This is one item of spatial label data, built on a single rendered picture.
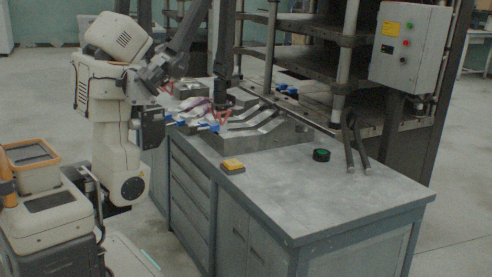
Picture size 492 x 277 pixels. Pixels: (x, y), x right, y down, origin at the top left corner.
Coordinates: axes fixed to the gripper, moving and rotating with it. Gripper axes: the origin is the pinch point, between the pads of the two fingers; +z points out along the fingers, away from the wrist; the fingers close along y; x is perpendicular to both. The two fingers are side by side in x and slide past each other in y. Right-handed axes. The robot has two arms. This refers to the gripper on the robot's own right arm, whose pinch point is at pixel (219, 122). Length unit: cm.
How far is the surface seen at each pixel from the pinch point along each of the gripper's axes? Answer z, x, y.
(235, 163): 10.2, 3.4, -22.2
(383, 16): -45, -86, -6
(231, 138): 5.4, -2.1, -8.0
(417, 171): 55, -147, 1
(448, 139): 97, -329, 97
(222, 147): 9.4, 1.9, -6.4
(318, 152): 11.1, -36.5, -25.9
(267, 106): 0.0, -32.8, 12.4
